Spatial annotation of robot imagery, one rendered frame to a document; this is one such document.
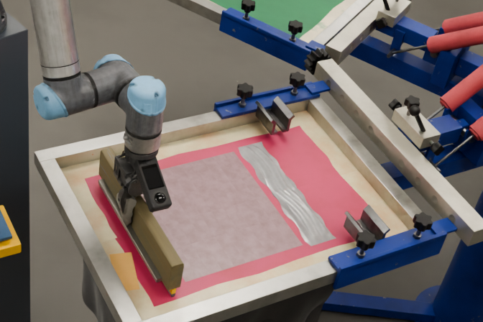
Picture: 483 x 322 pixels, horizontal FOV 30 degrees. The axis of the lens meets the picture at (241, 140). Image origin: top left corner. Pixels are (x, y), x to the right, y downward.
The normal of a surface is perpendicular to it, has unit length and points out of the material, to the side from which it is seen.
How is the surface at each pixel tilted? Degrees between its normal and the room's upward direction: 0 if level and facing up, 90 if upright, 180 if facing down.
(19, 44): 90
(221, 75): 0
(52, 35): 72
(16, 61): 90
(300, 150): 0
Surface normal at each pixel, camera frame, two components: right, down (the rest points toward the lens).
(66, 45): 0.66, 0.26
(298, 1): 0.15, -0.75
